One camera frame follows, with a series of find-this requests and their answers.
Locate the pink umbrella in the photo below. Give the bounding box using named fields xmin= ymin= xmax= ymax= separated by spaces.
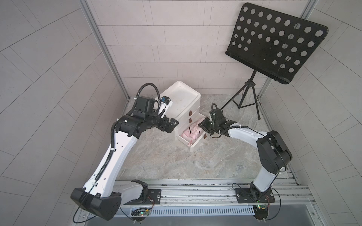
xmin=186 ymin=121 xmax=203 ymax=141
xmin=181 ymin=128 xmax=200 ymax=140

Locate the circuit board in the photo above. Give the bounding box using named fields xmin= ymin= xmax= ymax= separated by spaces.
xmin=131 ymin=208 xmax=152 ymax=218
xmin=253 ymin=205 xmax=269 ymax=221

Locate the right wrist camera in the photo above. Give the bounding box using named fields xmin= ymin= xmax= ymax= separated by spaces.
xmin=209 ymin=110 xmax=216 ymax=117

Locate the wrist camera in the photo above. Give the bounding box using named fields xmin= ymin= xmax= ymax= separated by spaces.
xmin=209 ymin=110 xmax=216 ymax=117
xmin=158 ymin=96 xmax=173 ymax=118

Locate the black music stand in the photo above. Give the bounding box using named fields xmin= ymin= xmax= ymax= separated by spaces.
xmin=225 ymin=2 xmax=329 ymax=109

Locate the right circuit board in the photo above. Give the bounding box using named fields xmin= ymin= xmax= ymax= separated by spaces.
xmin=253 ymin=205 xmax=269 ymax=221

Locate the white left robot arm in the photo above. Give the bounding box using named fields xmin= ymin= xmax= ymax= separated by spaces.
xmin=71 ymin=83 xmax=179 ymax=220

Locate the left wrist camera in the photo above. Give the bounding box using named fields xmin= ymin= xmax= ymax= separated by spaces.
xmin=158 ymin=96 xmax=173 ymax=118

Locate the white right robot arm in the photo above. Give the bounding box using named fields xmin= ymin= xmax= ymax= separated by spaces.
xmin=199 ymin=103 xmax=293 ymax=202

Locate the aluminium rail base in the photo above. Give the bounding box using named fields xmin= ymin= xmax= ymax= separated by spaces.
xmin=113 ymin=178 xmax=317 ymax=222

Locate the white drawer cabinet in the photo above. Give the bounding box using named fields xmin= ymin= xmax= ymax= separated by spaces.
xmin=160 ymin=81 xmax=201 ymax=140

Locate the white bottom drawer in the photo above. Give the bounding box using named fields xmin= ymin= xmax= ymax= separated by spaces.
xmin=175 ymin=113 xmax=206 ymax=152

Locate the left circuit board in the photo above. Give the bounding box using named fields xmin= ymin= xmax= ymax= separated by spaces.
xmin=131 ymin=208 xmax=152 ymax=218

